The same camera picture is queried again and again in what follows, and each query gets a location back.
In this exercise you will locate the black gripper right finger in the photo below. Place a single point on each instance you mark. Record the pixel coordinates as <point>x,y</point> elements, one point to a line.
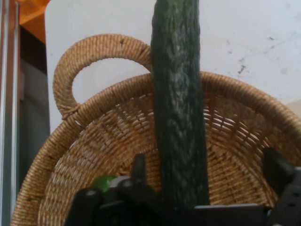
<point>235,215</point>

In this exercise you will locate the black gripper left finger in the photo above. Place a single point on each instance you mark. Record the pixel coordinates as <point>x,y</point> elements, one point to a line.
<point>127,202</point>

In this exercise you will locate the long dark green cucumber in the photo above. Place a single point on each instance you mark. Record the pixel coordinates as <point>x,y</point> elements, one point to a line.
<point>178,94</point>

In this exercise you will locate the green bell pepper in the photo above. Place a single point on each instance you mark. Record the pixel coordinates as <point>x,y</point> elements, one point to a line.
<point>103,182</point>

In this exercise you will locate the woven wicker basket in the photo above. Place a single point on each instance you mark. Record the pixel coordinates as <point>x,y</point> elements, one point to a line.
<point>117,131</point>

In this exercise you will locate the orange toy block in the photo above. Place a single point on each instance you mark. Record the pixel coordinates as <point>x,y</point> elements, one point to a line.
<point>33,14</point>

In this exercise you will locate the aluminium rail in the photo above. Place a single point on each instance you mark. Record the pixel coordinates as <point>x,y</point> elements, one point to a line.
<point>9,94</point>

